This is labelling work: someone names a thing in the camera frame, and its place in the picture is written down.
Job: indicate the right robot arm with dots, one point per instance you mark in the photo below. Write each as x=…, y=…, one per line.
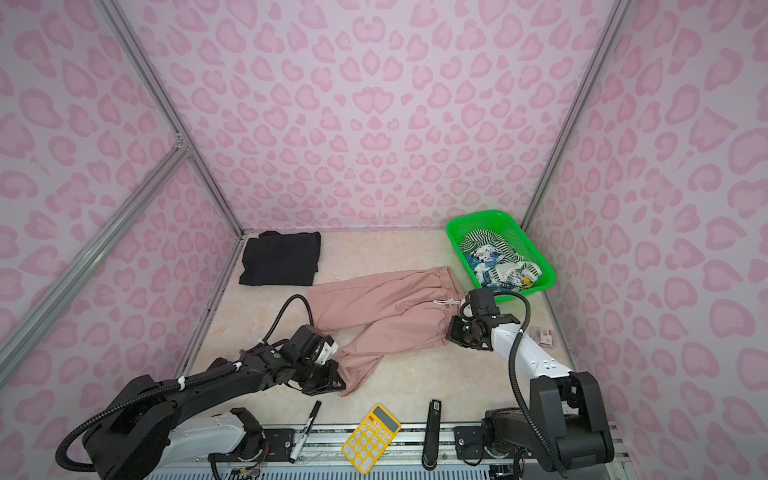
x=559, y=418

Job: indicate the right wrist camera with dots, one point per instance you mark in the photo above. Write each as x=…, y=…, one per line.
x=482, y=302

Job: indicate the green plastic laundry basket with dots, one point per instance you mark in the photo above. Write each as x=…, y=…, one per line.
x=503, y=224

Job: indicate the black shirt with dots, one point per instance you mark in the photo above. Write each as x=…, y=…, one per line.
x=274, y=259

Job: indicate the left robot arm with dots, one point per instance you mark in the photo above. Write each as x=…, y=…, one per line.
x=126, y=440

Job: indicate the black stapler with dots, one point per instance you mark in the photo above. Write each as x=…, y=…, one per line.
x=431, y=443

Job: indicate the striped patterned garment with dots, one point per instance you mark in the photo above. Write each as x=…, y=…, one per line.
x=496, y=264

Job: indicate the yellow calculator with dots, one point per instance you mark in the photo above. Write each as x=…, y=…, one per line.
x=370, y=439

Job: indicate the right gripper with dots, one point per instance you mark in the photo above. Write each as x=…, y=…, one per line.
x=453, y=333

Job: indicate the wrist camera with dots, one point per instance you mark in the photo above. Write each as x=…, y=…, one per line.
x=482, y=302
x=312, y=344

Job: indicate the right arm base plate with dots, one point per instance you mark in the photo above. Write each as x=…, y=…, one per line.
x=475, y=443

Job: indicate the black marker pen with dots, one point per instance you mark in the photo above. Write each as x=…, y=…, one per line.
x=305, y=432

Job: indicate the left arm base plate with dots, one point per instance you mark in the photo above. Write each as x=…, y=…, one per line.
x=270, y=445

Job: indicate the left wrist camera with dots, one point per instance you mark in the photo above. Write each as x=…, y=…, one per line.
x=312, y=344

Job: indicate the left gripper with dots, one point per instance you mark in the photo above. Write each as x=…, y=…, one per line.
x=330, y=383

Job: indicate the pink garment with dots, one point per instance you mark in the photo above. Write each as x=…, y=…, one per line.
x=398, y=312

